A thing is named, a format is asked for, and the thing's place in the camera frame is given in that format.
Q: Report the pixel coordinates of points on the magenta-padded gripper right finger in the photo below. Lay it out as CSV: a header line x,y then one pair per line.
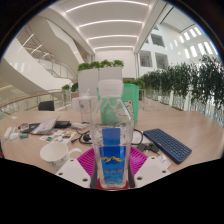
x,y
150,171

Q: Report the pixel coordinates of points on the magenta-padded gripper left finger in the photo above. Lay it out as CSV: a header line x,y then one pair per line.
x,y
75,171

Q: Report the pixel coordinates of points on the clear blue-labelled water bottle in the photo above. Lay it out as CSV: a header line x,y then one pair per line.
x,y
112,140

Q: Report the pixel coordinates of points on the small white card box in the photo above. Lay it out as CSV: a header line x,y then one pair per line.
x,y
164,160

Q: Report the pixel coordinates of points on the white ceramic mug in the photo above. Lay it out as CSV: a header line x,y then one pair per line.
x,y
55,154

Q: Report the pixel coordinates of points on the dark blue keyboard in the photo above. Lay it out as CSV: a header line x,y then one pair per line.
x,y
168,145

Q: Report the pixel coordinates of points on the colourful sticker sheet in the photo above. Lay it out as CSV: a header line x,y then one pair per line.
x,y
58,136

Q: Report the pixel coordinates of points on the black pouch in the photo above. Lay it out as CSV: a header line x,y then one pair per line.
x,y
62,124

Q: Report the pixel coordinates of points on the clear plastic tumbler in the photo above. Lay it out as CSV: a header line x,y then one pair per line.
x,y
85,106

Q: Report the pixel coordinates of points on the black office chair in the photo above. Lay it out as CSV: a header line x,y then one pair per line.
x,y
46,106

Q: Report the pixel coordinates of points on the green tote bag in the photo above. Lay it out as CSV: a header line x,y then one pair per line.
x,y
131,100

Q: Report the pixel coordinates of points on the white remote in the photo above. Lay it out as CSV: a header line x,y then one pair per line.
x,y
8,132

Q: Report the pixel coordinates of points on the shelf unit with plants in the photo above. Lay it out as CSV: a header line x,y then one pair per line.
x,y
136,83

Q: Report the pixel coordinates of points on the white cabinet with plants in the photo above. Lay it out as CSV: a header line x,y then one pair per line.
x,y
90,78

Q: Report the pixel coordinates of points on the row of green trees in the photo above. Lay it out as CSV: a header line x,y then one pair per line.
x,y
193,83

